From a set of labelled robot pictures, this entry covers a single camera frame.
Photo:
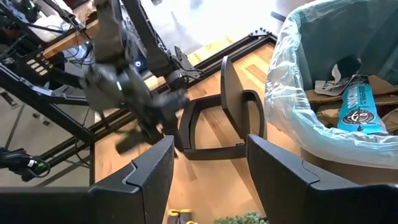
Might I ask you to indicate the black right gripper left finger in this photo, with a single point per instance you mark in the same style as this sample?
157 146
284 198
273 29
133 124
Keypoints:
93 205

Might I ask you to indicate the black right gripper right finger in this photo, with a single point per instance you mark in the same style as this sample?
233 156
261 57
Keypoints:
311 202

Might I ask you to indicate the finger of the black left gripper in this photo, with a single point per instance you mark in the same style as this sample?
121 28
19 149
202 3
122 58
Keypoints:
133 143
171 140

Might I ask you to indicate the blue trash bag liner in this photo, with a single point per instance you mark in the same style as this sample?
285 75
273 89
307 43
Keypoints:
289 124

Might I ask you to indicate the brown paper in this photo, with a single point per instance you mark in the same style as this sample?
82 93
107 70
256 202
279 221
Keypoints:
328 116

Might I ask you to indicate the blue foil snack packet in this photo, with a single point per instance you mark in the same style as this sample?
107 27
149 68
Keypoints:
360 102

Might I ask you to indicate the white paper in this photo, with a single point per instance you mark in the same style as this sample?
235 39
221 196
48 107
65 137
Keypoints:
326 88

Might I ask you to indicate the brown paper bag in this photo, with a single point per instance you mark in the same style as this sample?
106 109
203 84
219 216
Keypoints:
388 93

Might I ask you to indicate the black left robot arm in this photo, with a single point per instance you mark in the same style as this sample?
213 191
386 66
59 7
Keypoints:
155 46

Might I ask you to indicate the white plastic bag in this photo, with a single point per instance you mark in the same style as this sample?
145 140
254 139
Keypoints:
49 28

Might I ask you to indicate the green artificial succulent plant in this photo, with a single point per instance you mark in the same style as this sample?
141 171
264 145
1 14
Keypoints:
242 219

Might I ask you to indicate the wooden workbench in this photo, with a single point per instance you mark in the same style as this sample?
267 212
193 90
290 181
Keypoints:
68 42

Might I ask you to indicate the black power strip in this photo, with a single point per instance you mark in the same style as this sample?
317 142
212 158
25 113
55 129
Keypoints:
37 67

